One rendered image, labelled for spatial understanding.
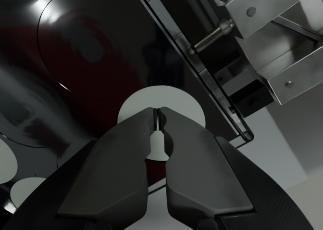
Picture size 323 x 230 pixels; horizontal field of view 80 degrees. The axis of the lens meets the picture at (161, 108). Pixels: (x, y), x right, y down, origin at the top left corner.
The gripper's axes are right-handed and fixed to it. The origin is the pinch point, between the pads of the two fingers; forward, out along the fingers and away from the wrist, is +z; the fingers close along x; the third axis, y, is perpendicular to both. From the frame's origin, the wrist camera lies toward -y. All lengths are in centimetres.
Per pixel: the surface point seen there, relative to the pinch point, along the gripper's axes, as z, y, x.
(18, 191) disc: 7.8, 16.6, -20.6
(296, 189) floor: 91, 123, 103
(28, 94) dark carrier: 7.9, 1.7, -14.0
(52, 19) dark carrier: 7.8, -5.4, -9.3
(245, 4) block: 6.3, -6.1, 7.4
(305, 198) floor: 91, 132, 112
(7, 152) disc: 7.8, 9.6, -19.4
